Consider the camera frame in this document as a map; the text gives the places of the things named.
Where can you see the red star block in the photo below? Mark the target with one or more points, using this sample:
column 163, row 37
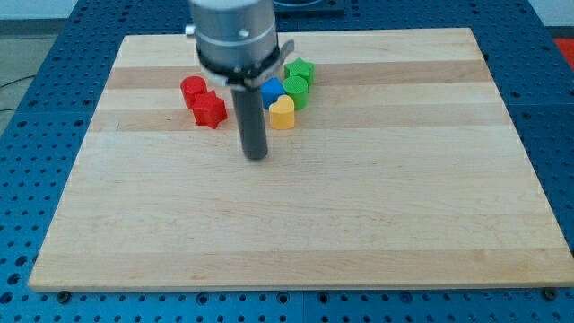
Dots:
column 209, row 109

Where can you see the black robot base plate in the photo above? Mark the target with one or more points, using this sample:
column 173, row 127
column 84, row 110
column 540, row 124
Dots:
column 309, row 6

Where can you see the red cylinder block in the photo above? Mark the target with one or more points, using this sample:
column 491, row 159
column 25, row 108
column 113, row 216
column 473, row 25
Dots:
column 191, row 87

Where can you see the green star block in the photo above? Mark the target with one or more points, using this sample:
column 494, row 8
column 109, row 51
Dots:
column 302, row 68

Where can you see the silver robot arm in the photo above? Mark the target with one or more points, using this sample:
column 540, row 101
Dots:
column 237, row 46

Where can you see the yellow heart block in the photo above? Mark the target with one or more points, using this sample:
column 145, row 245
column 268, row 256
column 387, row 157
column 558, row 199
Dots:
column 282, row 113

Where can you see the wooden board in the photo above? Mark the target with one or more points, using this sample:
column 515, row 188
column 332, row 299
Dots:
column 405, row 171

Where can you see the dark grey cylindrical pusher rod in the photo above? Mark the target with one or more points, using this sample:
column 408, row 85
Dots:
column 248, row 105

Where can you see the blue block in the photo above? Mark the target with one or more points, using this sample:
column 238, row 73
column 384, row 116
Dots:
column 271, row 90

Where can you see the green cylinder block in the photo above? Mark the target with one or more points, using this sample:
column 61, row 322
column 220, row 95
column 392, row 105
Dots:
column 298, row 89

